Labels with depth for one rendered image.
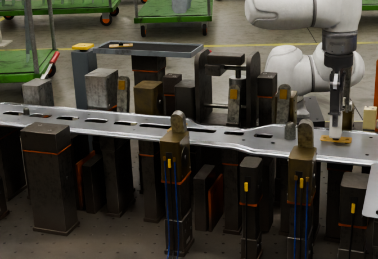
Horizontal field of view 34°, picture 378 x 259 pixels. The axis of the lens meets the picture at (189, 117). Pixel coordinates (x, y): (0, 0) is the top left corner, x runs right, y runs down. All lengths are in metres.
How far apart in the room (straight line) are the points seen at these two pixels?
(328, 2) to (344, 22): 0.07
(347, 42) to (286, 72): 0.88
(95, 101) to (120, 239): 0.48
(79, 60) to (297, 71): 0.85
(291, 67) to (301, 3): 0.93
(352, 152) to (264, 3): 0.46
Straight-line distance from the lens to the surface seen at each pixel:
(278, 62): 2.48
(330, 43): 1.63
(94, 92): 2.07
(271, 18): 1.57
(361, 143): 1.75
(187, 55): 2.06
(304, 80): 2.50
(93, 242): 1.88
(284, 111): 1.89
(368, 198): 1.44
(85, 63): 2.28
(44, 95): 2.22
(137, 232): 1.90
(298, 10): 1.57
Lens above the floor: 1.63
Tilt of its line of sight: 19 degrees down
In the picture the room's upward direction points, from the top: 2 degrees counter-clockwise
